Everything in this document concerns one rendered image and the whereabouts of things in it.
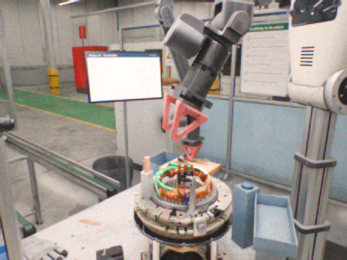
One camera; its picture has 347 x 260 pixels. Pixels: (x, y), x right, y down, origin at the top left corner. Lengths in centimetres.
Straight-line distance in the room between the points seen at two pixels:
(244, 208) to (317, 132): 39
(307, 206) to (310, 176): 12
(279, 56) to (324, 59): 208
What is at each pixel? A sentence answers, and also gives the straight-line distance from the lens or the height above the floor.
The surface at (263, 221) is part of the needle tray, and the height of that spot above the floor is 103.
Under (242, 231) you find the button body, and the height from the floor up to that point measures 86.
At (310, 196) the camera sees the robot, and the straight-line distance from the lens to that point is 110.
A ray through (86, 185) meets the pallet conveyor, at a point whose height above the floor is 71.
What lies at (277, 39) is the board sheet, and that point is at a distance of 301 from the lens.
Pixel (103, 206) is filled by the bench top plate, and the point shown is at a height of 78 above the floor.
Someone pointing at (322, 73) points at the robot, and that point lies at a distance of 94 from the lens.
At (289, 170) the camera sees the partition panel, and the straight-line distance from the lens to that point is 321.
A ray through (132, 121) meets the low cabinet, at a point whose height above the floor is 70.
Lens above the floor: 153
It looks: 15 degrees down
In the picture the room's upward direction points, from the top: straight up
